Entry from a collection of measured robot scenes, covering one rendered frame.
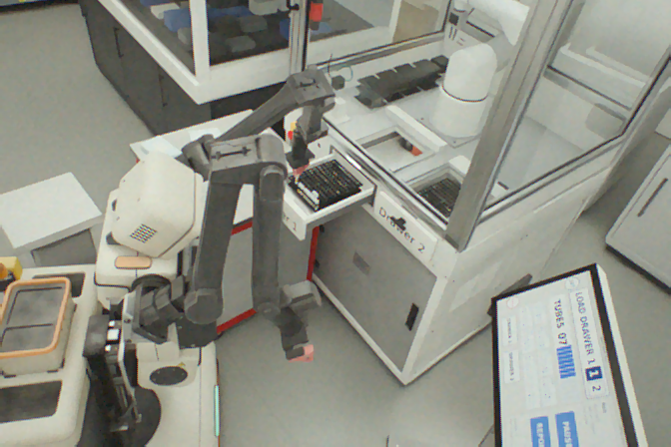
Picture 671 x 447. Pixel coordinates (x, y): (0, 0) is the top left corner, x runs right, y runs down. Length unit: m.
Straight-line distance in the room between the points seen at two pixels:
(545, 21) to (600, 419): 0.87
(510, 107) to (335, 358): 1.52
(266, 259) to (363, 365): 1.53
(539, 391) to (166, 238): 0.93
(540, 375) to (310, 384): 1.27
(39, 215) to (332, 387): 1.36
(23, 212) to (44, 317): 0.62
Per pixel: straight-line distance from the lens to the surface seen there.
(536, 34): 1.37
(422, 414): 2.50
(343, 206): 1.91
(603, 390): 1.35
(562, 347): 1.45
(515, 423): 1.41
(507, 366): 1.49
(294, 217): 1.81
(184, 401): 2.13
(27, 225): 2.10
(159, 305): 1.18
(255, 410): 2.41
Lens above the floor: 2.18
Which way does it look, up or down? 42 degrees down
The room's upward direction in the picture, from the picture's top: 9 degrees clockwise
